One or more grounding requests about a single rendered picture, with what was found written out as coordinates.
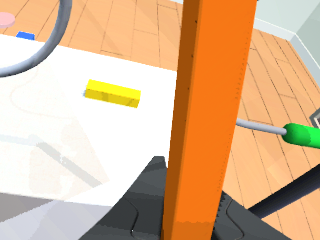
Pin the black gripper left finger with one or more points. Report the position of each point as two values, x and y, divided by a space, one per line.
137 214

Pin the yellow rectangular block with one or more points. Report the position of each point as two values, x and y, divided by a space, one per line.
112 93

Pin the orange handle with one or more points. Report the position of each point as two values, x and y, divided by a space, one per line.
213 55

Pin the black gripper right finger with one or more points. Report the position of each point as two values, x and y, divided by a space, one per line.
234 222

